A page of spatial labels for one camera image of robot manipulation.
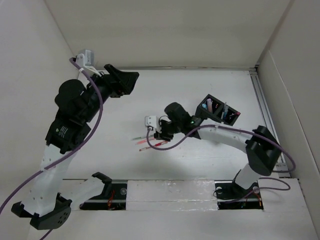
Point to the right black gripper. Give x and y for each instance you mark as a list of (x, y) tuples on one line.
[(162, 135)]

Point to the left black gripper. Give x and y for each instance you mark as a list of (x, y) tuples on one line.
[(125, 80)]

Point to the black pen holder box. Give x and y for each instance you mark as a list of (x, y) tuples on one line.
[(217, 107)]

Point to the purple highlighter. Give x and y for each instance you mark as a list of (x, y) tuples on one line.
[(209, 105)]

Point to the pink gel pen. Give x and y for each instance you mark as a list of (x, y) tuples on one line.
[(141, 142)]

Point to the blue gel pen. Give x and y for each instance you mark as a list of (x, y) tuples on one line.
[(225, 111)]

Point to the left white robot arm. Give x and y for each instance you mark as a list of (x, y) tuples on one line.
[(45, 206)]

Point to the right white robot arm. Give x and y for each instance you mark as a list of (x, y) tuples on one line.
[(259, 145)]

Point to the white foam block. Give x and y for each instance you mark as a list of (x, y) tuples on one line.
[(171, 195)]

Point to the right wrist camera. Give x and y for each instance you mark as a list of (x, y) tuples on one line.
[(152, 122)]

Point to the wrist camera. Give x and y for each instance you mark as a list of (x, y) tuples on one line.
[(152, 122), (85, 59)]

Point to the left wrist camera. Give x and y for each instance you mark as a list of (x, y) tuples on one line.
[(85, 59)]

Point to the aluminium rail right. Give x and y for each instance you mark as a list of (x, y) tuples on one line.
[(266, 115)]

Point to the front mounting rail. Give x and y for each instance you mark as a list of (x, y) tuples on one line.
[(226, 199)]

